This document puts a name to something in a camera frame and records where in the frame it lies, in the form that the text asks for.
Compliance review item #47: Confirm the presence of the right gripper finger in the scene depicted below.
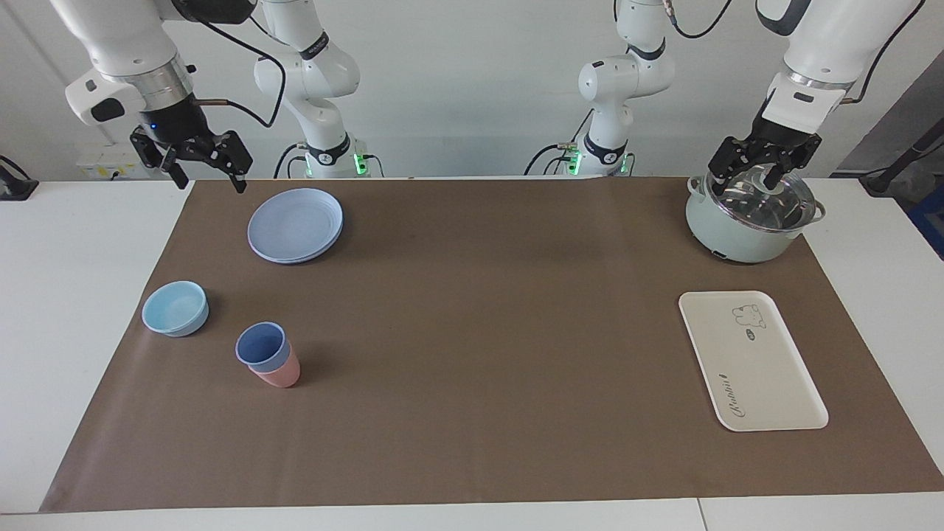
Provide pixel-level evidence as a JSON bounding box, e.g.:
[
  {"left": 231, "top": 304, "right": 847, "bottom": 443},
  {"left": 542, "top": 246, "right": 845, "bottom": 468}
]
[
  {"left": 190, "top": 131, "right": 254, "bottom": 194},
  {"left": 131, "top": 127, "right": 189, "bottom": 190}
]

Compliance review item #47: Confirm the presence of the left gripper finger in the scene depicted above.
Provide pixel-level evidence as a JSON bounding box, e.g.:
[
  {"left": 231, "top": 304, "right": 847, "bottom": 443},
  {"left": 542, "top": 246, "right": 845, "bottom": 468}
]
[
  {"left": 765, "top": 154, "right": 813, "bottom": 192},
  {"left": 707, "top": 136, "right": 755, "bottom": 195}
]

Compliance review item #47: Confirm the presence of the blue ribbed cup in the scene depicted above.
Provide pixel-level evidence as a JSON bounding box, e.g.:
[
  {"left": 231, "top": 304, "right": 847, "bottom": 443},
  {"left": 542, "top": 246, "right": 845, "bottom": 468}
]
[{"left": 235, "top": 322, "right": 292, "bottom": 372}]

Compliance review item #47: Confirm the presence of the pink cup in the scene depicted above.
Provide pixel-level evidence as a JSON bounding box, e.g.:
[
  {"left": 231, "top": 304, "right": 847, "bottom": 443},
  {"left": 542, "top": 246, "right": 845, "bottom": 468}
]
[{"left": 249, "top": 343, "right": 302, "bottom": 389}]

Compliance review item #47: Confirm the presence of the cream rabbit print tray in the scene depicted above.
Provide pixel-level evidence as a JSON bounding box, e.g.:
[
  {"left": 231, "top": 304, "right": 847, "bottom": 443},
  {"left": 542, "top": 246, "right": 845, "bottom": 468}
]
[{"left": 678, "top": 291, "right": 830, "bottom": 432}]

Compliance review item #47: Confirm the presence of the glass pot lid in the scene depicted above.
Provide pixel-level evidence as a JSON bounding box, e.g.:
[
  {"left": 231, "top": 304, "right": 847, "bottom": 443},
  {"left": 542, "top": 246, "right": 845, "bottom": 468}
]
[{"left": 704, "top": 166, "right": 818, "bottom": 233}]

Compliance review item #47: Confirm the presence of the pale green cooking pot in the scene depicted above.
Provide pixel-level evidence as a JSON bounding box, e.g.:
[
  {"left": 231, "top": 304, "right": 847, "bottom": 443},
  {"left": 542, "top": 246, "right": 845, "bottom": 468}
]
[{"left": 684, "top": 164, "right": 827, "bottom": 264}]

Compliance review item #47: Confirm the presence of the blue plate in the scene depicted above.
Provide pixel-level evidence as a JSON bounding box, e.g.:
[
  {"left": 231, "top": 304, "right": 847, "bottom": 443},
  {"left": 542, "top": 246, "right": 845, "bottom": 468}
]
[{"left": 247, "top": 187, "right": 344, "bottom": 265}]

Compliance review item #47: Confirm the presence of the black stand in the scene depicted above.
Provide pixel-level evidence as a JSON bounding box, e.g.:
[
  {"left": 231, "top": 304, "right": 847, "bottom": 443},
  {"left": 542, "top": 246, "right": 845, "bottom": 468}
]
[{"left": 859, "top": 118, "right": 944, "bottom": 197}]

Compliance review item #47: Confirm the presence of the black table clamp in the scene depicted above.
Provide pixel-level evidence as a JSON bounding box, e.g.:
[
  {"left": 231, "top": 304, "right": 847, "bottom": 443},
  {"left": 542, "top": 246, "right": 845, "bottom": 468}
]
[{"left": 0, "top": 155, "right": 39, "bottom": 201}]

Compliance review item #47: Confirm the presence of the blue crate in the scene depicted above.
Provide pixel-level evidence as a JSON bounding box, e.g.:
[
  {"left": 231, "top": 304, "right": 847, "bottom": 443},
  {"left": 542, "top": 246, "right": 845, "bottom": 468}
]
[{"left": 907, "top": 184, "right": 944, "bottom": 260}]

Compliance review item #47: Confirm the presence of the light blue bowl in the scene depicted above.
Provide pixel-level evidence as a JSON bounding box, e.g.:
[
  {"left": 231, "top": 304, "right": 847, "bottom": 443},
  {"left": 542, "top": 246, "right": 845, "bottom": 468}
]
[{"left": 142, "top": 280, "right": 209, "bottom": 338}]

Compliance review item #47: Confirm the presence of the brown table mat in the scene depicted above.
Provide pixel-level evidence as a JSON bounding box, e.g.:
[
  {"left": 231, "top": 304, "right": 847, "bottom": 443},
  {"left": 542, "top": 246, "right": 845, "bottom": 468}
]
[{"left": 39, "top": 177, "right": 944, "bottom": 513}]

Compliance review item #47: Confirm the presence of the white wall socket strip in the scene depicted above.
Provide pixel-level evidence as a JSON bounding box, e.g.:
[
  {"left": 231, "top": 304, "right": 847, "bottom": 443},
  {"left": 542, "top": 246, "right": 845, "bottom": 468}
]
[{"left": 76, "top": 144, "right": 159, "bottom": 180}]

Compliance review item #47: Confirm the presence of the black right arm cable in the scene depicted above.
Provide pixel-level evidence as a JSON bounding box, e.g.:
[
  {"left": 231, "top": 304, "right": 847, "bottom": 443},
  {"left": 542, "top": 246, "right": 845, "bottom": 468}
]
[{"left": 188, "top": 15, "right": 287, "bottom": 130}]

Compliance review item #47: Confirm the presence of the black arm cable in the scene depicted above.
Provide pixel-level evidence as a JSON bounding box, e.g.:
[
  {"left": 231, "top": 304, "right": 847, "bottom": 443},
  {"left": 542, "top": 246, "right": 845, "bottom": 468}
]
[
  {"left": 188, "top": 15, "right": 287, "bottom": 130},
  {"left": 667, "top": 0, "right": 926, "bottom": 104}
]

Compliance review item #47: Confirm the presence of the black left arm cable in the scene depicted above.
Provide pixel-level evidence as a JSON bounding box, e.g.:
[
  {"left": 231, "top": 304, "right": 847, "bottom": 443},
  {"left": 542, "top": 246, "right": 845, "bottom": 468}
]
[{"left": 667, "top": 0, "right": 926, "bottom": 104}]

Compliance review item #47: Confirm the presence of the black left base cable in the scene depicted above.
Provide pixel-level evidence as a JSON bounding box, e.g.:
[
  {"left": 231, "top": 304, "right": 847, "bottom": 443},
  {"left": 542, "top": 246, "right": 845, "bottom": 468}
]
[{"left": 524, "top": 109, "right": 595, "bottom": 176}]

